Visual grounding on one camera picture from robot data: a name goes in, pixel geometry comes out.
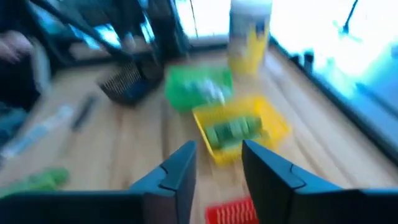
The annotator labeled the dark comb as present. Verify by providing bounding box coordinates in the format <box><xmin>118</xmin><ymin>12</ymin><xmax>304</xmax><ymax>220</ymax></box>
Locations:
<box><xmin>70</xmin><ymin>95</ymin><xmax>100</xmax><ymax>131</ymax></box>

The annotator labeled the black table edge rail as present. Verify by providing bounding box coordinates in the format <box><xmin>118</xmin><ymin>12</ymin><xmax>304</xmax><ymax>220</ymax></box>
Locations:
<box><xmin>269</xmin><ymin>35</ymin><xmax>398</xmax><ymax>166</ymax></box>

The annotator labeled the Lysol wipes canister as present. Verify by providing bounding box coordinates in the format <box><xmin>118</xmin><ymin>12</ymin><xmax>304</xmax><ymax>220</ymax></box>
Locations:
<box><xmin>228</xmin><ymin>0</ymin><xmax>274</xmax><ymax>75</ymax></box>

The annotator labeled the white toothbrush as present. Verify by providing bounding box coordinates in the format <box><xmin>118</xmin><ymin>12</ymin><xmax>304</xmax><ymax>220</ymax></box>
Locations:
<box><xmin>186</xmin><ymin>77</ymin><xmax>233</xmax><ymax>105</ymax></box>

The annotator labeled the clear toiletry item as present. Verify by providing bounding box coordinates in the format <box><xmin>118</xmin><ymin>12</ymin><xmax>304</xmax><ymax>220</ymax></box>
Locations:
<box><xmin>0</xmin><ymin>104</ymin><xmax>74</xmax><ymax>159</ymax></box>

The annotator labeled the red plastic basket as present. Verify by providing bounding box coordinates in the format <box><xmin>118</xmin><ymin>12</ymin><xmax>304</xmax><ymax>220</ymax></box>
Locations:
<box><xmin>204</xmin><ymin>196</ymin><xmax>259</xmax><ymax>224</ymax></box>

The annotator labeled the person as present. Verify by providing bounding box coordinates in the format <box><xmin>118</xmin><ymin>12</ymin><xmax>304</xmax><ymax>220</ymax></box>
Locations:
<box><xmin>0</xmin><ymin>0</ymin><xmax>52</xmax><ymax>110</ymax></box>

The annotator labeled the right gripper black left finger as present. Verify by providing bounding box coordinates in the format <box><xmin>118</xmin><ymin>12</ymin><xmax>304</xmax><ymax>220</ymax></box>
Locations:
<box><xmin>129</xmin><ymin>139</ymin><xmax>198</xmax><ymax>224</ymax></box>

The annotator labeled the green plastic basket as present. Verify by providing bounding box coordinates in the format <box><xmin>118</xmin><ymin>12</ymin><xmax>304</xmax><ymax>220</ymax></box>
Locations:
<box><xmin>164</xmin><ymin>65</ymin><xmax>234</xmax><ymax>112</ymax></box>

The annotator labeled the black diagonal frame brace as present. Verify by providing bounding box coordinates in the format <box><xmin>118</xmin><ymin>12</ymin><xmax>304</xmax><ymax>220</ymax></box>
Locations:
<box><xmin>29</xmin><ymin>0</ymin><xmax>134</xmax><ymax>62</ymax></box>

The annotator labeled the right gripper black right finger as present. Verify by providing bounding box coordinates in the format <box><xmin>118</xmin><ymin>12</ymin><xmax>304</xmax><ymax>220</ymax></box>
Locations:
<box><xmin>241</xmin><ymin>139</ymin><xmax>343</xmax><ymax>224</ymax></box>

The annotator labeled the yellow plastic basket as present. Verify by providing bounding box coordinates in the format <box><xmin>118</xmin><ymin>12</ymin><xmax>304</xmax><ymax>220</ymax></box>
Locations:
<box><xmin>192</xmin><ymin>95</ymin><xmax>292</xmax><ymax>166</ymax></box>

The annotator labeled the black curved bracket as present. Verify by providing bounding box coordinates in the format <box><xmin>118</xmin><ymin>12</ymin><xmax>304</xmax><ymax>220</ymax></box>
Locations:
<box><xmin>303</xmin><ymin>52</ymin><xmax>315</xmax><ymax>74</ymax></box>

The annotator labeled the black plastic basket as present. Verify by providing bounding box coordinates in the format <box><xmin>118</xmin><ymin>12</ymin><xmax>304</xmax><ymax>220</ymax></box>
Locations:
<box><xmin>98</xmin><ymin>58</ymin><xmax>165</xmax><ymax>105</ymax></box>

